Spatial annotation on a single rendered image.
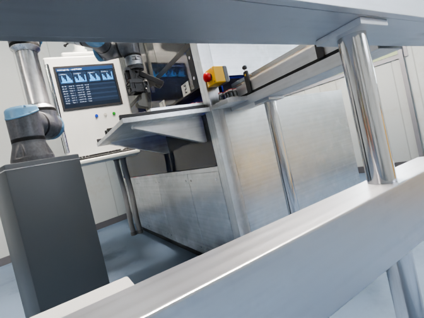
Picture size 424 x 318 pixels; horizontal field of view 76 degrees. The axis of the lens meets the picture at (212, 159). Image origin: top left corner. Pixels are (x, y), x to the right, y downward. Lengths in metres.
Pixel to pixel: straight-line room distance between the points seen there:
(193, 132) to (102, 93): 1.04
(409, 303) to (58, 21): 0.70
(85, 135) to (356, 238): 1.89
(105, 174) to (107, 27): 3.80
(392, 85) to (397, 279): 3.21
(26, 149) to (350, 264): 1.11
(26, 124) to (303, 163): 1.31
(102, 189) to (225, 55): 3.06
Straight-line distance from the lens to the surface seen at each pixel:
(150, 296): 0.31
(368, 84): 0.58
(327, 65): 0.96
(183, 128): 1.29
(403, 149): 3.77
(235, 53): 1.45
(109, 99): 2.17
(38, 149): 1.23
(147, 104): 1.26
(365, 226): 0.49
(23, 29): 0.36
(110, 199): 4.13
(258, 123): 1.41
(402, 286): 0.66
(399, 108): 3.74
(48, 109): 1.40
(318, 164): 1.69
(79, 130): 2.12
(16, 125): 1.26
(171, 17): 0.36
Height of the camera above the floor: 0.68
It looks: 2 degrees down
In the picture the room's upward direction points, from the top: 13 degrees counter-clockwise
